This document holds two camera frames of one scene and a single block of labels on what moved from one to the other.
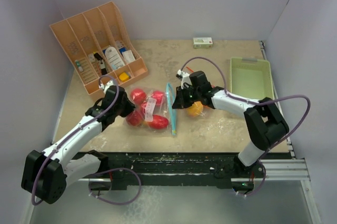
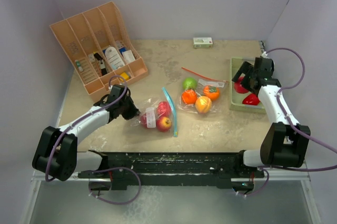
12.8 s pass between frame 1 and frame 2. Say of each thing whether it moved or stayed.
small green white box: stayed
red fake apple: moved
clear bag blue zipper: moved
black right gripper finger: moved
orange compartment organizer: stayed
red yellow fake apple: moved
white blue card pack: stayed
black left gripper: stayed
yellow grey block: stayed
